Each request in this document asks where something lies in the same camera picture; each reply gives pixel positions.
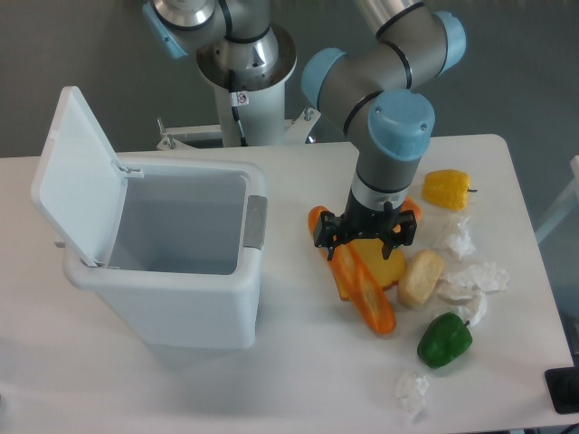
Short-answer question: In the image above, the long orange baguette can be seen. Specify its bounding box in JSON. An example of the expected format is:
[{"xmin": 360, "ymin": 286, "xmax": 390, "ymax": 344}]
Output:
[{"xmin": 308, "ymin": 205, "xmax": 397, "ymax": 335}]

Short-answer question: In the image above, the green bell pepper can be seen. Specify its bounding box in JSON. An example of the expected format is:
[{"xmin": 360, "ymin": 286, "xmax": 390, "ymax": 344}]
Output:
[{"xmin": 417, "ymin": 312, "xmax": 473, "ymax": 369}]

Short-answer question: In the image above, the yellow bell pepper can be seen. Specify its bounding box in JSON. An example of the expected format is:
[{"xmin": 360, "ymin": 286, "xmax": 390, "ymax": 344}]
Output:
[{"xmin": 422, "ymin": 169, "xmax": 477, "ymax": 212}]

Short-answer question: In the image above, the black cable on pedestal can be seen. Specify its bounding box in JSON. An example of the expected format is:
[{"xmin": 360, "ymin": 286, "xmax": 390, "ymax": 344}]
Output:
[{"xmin": 227, "ymin": 70, "xmax": 248, "ymax": 147}]

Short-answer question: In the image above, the pale oval bread loaf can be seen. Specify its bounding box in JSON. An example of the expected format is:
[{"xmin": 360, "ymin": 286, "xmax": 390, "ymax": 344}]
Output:
[{"xmin": 397, "ymin": 250, "xmax": 445, "ymax": 307}]

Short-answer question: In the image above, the crumpled white tissue middle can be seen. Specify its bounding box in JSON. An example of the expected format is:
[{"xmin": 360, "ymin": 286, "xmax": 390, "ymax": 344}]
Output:
[{"xmin": 436, "ymin": 262, "xmax": 510, "ymax": 326}]

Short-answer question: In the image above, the yellow toast slice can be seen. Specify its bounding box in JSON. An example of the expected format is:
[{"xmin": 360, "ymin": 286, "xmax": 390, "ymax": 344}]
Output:
[{"xmin": 351, "ymin": 239, "xmax": 407, "ymax": 290}]

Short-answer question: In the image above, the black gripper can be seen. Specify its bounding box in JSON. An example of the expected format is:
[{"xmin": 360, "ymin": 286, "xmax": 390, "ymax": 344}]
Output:
[{"xmin": 313, "ymin": 191, "xmax": 416, "ymax": 261}]

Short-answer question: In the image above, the knotted round bread roll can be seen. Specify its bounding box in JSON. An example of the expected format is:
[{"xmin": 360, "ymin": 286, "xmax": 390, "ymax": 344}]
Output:
[{"xmin": 398, "ymin": 196, "xmax": 422, "ymax": 223}]

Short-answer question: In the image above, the white bin lid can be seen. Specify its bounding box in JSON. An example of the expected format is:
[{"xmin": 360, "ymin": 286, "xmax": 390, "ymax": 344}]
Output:
[{"xmin": 31, "ymin": 86, "xmax": 141, "ymax": 267}]

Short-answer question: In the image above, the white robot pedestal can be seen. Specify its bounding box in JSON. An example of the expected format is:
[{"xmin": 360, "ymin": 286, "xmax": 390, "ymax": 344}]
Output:
[{"xmin": 157, "ymin": 24, "xmax": 321, "ymax": 149}]

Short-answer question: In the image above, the white trash bin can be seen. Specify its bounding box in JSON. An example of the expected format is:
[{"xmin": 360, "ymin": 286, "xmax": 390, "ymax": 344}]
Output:
[{"xmin": 63, "ymin": 156, "xmax": 268, "ymax": 349}]

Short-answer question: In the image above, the black device at edge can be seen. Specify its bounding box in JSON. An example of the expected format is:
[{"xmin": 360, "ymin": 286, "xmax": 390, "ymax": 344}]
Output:
[{"xmin": 544, "ymin": 367, "xmax": 578, "ymax": 414}]

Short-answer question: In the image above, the crumpled white tissue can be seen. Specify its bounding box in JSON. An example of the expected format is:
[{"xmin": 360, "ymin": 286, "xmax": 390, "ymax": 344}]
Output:
[
  {"xmin": 394, "ymin": 371, "xmax": 430, "ymax": 420},
  {"xmin": 436, "ymin": 262, "xmax": 510, "ymax": 326},
  {"xmin": 433, "ymin": 216, "xmax": 476, "ymax": 261}
]

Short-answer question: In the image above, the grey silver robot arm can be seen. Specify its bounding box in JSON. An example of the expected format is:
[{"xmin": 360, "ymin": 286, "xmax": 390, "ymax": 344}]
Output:
[{"xmin": 143, "ymin": 1, "xmax": 466, "ymax": 257}]

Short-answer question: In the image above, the crumpled white tissue upper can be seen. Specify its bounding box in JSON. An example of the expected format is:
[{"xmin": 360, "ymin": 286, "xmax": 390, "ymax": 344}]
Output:
[{"xmin": 433, "ymin": 216, "xmax": 476, "ymax": 261}]

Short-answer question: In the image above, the crumpled white tissue lower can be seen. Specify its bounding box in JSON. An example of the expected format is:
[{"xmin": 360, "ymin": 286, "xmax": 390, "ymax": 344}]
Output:
[{"xmin": 394, "ymin": 371, "xmax": 430, "ymax": 420}]

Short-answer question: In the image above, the white frame at right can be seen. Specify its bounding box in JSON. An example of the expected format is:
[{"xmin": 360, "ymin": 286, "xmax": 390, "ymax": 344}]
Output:
[{"xmin": 535, "ymin": 156, "xmax": 578, "ymax": 244}]

